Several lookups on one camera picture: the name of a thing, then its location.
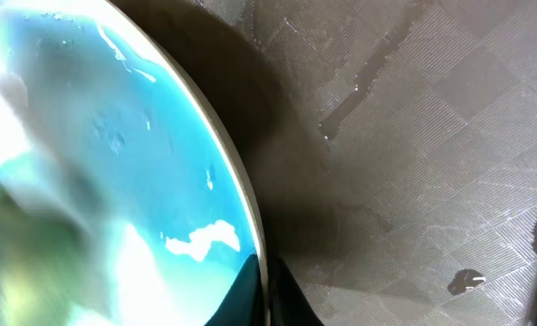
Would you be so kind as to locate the white plate top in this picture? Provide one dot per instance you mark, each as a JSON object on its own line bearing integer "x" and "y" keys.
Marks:
{"x": 86, "y": 95}

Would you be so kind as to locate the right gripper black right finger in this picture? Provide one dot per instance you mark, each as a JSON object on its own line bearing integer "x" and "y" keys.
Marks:
{"x": 288, "y": 305}

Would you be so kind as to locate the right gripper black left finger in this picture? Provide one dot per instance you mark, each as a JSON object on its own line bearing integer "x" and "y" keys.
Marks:
{"x": 243, "y": 305}

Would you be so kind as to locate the green yellow sponge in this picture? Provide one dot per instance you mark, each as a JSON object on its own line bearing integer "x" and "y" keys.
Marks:
{"x": 52, "y": 264}

